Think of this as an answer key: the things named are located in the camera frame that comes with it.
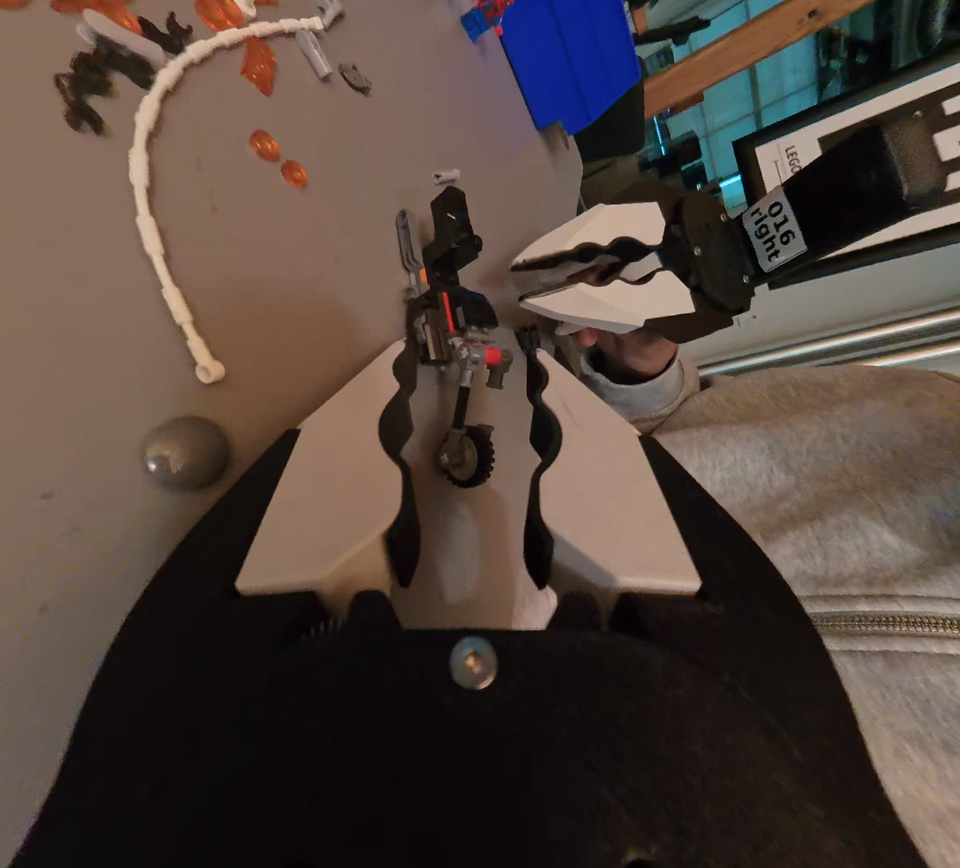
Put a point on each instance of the black lego wheel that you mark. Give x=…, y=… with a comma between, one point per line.
x=480, y=459

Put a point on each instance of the person's right forearm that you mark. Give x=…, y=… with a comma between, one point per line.
x=652, y=395

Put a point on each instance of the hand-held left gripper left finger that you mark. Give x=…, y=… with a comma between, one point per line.
x=330, y=508

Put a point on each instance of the grey dome lego piece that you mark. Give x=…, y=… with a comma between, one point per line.
x=186, y=453

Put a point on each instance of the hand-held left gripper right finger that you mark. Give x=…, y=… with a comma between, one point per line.
x=615, y=515

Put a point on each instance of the dark grey lego hinge piece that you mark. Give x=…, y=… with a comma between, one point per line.
x=529, y=339

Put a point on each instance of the framed black white marker sign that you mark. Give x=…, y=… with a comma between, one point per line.
x=772, y=155

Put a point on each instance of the light grey lego clip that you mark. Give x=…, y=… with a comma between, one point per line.
x=313, y=54

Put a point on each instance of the person's right hand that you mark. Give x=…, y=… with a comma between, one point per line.
x=634, y=354

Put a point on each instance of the dark grey curved small piece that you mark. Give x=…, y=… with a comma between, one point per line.
x=354, y=79

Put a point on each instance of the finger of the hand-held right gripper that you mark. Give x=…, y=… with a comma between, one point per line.
x=607, y=223
x=615, y=305

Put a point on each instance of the orange transparent flat plate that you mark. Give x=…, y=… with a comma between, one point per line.
x=259, y=65

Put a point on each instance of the light grey lego pin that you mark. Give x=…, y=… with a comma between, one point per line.
x=446, y=174

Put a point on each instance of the black red lego motorcycle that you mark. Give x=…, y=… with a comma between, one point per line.
x=450, y=298

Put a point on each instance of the blue plastic bin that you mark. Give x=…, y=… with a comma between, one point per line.
x=570, y=20

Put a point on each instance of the white metal frame rail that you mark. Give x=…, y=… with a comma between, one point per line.
x=825, y=343

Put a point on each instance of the black lego clip piece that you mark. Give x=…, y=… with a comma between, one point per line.
x=169, y=35
x=86, y=88

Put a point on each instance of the red blue minifigure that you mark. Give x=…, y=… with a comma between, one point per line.
x=491, y=13

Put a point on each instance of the light grey small connector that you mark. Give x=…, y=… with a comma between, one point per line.
x=112, y=28

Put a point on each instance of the wooden post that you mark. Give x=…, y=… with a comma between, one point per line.
x=787, y=20

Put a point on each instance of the light grey bracket piece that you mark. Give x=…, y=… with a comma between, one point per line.
x=328, y=5

